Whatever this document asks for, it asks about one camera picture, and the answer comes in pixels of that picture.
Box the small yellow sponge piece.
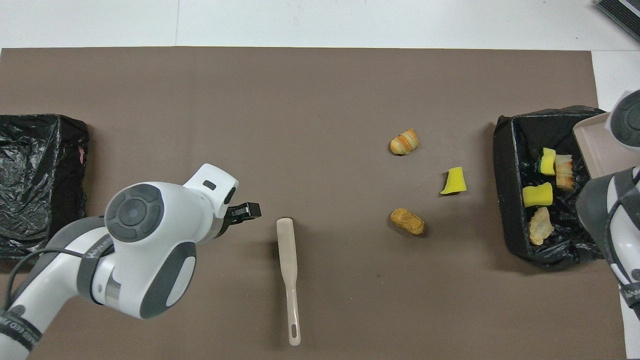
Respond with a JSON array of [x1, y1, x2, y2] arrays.
[[440, 166, 468, 196]]

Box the pale torn bread piece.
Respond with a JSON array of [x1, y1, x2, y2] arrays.
[[528, 206, 555, 246]]

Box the crusty torn bread piece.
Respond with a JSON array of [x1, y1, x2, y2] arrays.
[[555, 154, 575, 191]]

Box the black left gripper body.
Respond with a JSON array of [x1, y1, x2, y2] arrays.
[[219, 206, 241, 237]]

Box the notched yellow sponge piece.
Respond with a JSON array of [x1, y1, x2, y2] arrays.
[[522, 182, 554, 208]]

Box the black ribbed panel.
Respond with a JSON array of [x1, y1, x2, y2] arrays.
[[595, 0, 640, 43]]

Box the brown oval bread roll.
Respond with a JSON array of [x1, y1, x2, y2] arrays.
[[390, 208, 426, 236]]

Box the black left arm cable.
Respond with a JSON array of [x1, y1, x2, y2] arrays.
[[5, 247, 86, 311]]

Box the beige plastic dustpan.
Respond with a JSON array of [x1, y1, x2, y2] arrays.
[[572, 111, 623, 179]]

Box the striped croissant piece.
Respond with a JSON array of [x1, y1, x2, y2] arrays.
[[389, 128, 421, 156]]

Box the black lined bin pink mark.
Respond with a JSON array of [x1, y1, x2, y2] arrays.
[[0, 114, 91, 261]]

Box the yellow sponge green backing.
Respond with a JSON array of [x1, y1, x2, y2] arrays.
[[538, 147, 557, 176]]

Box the brown table mat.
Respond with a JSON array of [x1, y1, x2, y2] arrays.
[[0, 46, 628, 360]]

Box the black bag lined bin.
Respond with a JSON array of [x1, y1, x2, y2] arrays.
[[493, 105, 621, 271]]

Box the beige hand brush black bristles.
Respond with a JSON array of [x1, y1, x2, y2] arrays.
[[276, 217, 302, 347]]

